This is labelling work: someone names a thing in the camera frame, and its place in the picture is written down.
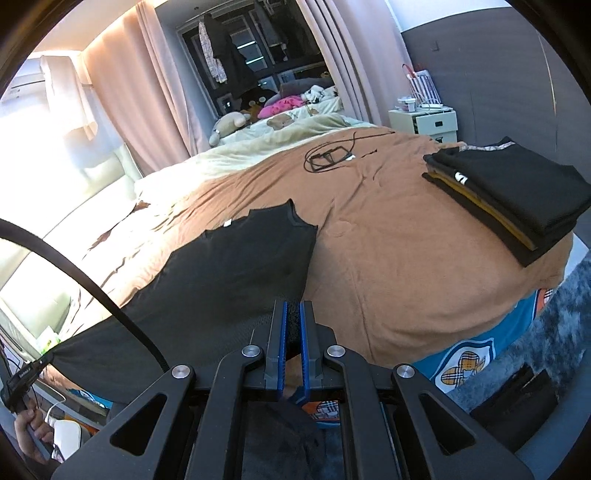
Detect grey fluffy rug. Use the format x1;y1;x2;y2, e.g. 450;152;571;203
317;257;591;480

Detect black mesh sleeveless shirt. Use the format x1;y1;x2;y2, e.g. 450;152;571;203
49;198;320;480

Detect cream bedside cabinet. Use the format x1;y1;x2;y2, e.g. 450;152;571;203
389;106;458;143

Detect cream blanket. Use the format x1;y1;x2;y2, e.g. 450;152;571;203
134;113;370;207

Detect pink curtain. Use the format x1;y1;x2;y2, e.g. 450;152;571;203
82;1;208;174
297;0;412;126

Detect stack of folded dark clothes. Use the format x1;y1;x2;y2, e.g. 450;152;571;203
423;137;590;267

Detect pink cloth on bed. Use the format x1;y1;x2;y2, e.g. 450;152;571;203
257;96;305;120

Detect pink curtain left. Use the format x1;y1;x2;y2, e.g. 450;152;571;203
82;1;208;174

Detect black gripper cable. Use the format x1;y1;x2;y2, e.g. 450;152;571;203
0;217;171;374

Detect beige plush toy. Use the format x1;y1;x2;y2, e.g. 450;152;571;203
209;112;250;147

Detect air conditioner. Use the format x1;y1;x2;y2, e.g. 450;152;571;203
1;74;45;102

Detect white hanging shirt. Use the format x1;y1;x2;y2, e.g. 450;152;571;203
40;56;98;141

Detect blue patterned bed sheet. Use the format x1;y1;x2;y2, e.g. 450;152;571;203
66;289;554;426

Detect black coiled cable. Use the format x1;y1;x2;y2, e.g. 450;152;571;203
302;130;396;174

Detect pink curtain right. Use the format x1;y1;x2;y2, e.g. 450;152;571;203
297;0;412;126

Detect hanging dark clothes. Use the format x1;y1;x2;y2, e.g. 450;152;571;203
185;1;322;99

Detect person left hand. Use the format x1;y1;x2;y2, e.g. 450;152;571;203
14;399;54;464

